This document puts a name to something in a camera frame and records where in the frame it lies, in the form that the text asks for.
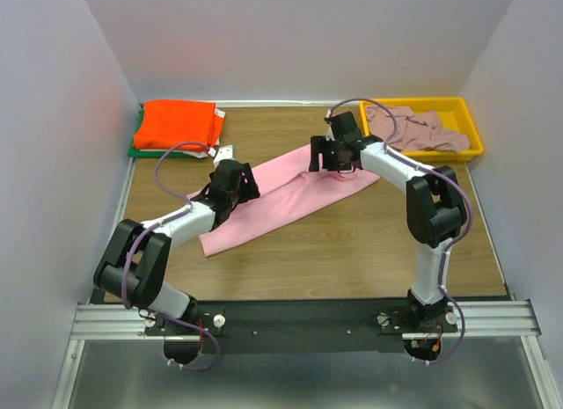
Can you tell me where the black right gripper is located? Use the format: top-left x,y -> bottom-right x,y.
308,135 -> 352,172

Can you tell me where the crumpled mauve t shirt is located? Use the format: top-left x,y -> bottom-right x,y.
365,105 -> 471,152

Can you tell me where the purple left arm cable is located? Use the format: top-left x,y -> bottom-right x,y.
121,142 -> 221,371

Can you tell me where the yellow plastic bin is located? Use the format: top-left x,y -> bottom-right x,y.
378,97 -> 484,162

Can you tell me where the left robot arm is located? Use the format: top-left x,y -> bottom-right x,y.
93,159 -> 260,334

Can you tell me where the aluminium frame rail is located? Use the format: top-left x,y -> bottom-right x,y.
70,301 -> 541,341

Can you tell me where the pink t shirt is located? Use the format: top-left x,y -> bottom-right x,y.
200,145 -> 379,257

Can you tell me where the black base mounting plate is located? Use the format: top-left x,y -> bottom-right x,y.
145,298 -> 458,355

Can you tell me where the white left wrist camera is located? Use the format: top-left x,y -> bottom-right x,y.
213,145 -> 235,166

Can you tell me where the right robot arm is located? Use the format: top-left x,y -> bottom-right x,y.
309,112 -> 468,332

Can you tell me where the folded orange t shirt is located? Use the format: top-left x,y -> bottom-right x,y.
133,99 -> 225,153

